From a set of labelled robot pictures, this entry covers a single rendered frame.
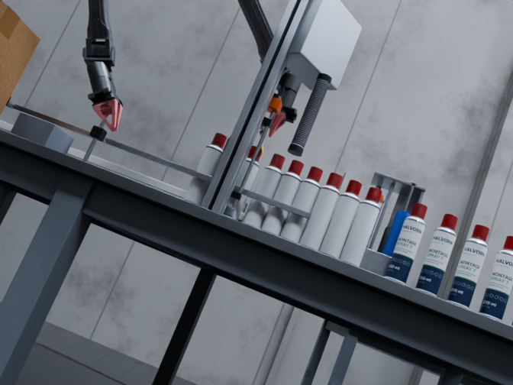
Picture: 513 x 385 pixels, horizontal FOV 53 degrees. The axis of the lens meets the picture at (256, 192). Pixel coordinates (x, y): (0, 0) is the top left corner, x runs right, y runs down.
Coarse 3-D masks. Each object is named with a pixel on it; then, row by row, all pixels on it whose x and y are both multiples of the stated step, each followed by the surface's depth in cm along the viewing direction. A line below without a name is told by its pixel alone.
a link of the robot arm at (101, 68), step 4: (92, 64) 145; (96, 64) 145; (100, 64) 145; (104, 64) 146; (88, 68) 146; (92, 68) 145; (96, 68) 145; (100, 68) 145; (104, 68) 146; (88, 72) 146; (92, 72) 145; (96, 72) 144; (100, 72) 144; (104, 72) 145; (108, 72) 148; (92, 76) 144; (96, 76) 144; (108, 76) 146
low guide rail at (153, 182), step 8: (8, 128) 150; (72, 152) 146; (80, 152) 146; (88, 160) 145; (96, 160) 144; (104, 160) 144; (112, 168) 143; (120, 168) 143; (128, 176) 142; (136, 176) 142; (144, 176) 142; (152, 184) 141; (160, 184) 140; (168, 184) 140; (176, 192) 139; (184, 192) 139; (240, 216) 136
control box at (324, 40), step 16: (320, 0) 124; (336, 0) 127; (304, 16) 126; (320, 16) 124; (336, 16) 128; (352, 16) 133; (304, 32) 123; (320, 32) 125; (336, 32) 129; (352, 32) 133; (304, 48) 122; (320, 48) 126; (336, 48) 130; (352, 48) 134; (288, 64) 129; (304, 64) 126; (320, 64) 127; (336, 64) 131; (304, 80) 135; (336, 80) 132
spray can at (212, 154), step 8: (216, 136) 137; (224, 136) 137; (216, 144) 136; (208, 152) 135; (216, 152) 135; (200, 160) 136; (208, 160) 134; (216, 160) 135; (200, 168) 134; (208, 168) 134; (192, 184) 134; (200, 184) 133; (208, 184) 135; (192, 192) 133; (200, 192) 133; (192, 200) 132; (200, 200) 133
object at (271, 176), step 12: (276, 156) 134; (264, 168) 134; (276, 168) 133; (264, 180) 132; (276, 180) 132; (264, 192) 131; (252, 204) 131; (264, 204) 131; (252, 216) 130; (264, 216) 131
